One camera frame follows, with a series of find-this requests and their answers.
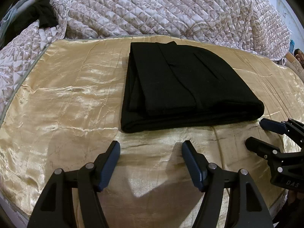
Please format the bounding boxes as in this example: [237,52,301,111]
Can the black pants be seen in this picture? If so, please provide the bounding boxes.
[121,42,264,133]

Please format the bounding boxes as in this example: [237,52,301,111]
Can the gold satin bedspread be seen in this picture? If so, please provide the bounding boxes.
[1,36,303,227]

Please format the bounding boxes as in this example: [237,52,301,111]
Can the beige floral quilted comforter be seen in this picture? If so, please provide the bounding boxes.
[1,0,290,110]

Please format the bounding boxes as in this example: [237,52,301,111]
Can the dark clothes pile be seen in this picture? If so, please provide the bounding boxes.
[1,0,58,48]

